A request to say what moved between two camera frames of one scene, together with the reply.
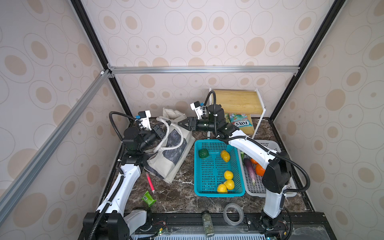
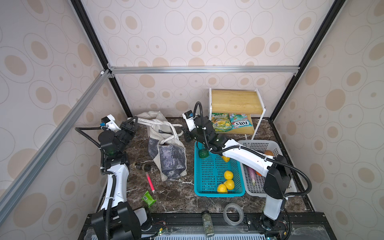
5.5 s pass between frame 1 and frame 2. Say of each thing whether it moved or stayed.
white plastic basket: stayed
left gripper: moved
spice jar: stayed
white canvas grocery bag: moved
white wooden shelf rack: stayed
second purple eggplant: stayed
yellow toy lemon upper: stayed
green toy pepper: stayed
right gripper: moved
